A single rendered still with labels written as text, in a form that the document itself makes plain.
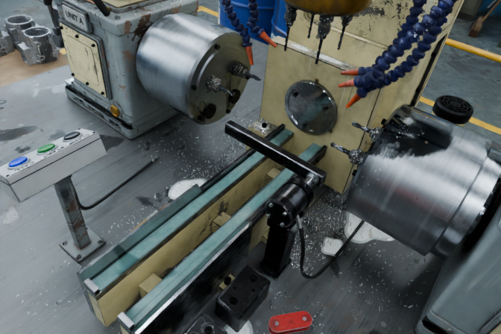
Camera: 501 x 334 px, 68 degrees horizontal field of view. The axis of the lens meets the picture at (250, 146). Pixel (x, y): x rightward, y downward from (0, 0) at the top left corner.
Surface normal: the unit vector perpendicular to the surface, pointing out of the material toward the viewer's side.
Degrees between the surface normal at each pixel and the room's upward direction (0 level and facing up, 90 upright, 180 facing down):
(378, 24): 90
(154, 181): 0
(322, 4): 90
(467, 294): 89
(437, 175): 43
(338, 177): 90
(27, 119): 0
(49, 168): 68
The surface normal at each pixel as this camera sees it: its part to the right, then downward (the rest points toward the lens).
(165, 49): -0.42, -0.12
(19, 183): 0.76, 0.14
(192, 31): -0.09, -0.59
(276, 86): -0.61, 0.47
